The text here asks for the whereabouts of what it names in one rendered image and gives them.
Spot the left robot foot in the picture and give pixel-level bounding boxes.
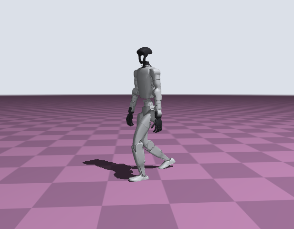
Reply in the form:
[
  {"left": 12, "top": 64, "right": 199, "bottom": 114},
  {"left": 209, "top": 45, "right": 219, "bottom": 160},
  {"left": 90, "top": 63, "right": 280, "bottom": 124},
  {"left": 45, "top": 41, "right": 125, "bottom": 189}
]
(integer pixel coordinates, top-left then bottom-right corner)
[{"left": 128, "top": 175, "right": 149, "bottom": 182}]

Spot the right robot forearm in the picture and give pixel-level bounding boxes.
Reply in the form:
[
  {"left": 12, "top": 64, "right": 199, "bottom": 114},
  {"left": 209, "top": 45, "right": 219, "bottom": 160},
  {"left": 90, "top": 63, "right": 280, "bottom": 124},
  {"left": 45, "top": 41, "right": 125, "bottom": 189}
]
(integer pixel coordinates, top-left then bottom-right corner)
[{"left": 130, "top": 93, "right": 138, "bottom": 112}]

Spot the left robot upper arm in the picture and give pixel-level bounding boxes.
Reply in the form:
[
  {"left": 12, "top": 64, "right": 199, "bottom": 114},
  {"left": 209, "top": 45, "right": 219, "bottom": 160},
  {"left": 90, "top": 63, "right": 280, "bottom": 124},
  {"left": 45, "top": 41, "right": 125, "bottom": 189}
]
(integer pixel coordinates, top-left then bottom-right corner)
[{"left": 150, "top": 68, "right": 161, "bottom": 97}]

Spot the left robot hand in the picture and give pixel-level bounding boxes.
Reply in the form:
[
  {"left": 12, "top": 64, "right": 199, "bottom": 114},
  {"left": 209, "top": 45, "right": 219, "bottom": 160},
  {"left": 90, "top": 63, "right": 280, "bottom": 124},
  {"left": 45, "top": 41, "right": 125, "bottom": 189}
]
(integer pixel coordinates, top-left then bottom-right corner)
[{"left": 151, "top": 111, "right": 162, "bottom": 133}]

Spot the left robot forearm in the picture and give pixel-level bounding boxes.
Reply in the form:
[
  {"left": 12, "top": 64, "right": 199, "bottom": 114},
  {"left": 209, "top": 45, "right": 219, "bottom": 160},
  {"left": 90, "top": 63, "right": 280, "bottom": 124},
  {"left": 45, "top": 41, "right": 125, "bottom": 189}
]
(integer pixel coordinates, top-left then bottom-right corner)
[{"left": 154, "top": 89, "right": 162, "bottom": 116}]

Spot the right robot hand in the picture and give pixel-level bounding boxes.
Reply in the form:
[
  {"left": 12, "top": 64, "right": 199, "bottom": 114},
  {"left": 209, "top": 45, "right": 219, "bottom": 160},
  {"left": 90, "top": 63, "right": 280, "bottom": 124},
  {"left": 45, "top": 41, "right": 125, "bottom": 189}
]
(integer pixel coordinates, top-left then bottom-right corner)
[{"left": 126, "top": 107, "right": 134, "bottom": 126}]

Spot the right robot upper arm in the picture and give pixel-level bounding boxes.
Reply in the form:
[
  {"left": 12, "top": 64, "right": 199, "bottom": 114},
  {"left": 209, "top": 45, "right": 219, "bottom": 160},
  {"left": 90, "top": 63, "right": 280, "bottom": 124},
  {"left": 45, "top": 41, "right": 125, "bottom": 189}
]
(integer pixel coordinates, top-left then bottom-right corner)
[{"left": 132, "top": 70, "right": 139, "bottom": 95}]

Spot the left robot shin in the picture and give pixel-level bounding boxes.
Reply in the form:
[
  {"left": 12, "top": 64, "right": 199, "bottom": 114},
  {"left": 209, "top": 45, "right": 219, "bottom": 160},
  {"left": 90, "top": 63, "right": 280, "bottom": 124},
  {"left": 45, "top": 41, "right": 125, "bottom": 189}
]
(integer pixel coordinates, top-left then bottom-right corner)
[{"left": 131, "top": 142, "right": 146, "bottom": 177}]

